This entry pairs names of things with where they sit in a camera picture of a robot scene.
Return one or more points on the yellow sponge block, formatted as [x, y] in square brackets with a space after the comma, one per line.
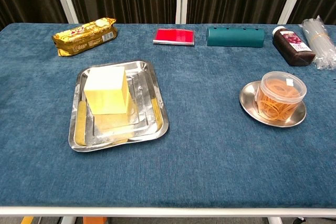
[106, 95]

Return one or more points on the rectangular steel tray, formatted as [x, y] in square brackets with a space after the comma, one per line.
[147, 119]

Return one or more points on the red ink pad box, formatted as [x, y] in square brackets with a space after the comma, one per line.
[174, 36]

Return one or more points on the blue tablecloth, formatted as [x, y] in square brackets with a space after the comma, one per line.
[197, 155]

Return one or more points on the round steel plate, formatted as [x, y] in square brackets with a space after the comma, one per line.
[248, 100]

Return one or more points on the teal holder with holes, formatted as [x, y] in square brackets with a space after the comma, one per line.
[235, 37]

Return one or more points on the gold biscuit packet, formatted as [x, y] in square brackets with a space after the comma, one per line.
[84, 37]

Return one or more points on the dark juice bottle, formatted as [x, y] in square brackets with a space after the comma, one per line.
[292, 48]

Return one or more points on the clear plastic straw bundle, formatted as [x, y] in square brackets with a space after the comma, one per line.
[319, 43]

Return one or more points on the white table frame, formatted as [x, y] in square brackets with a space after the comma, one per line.
[168, 212]

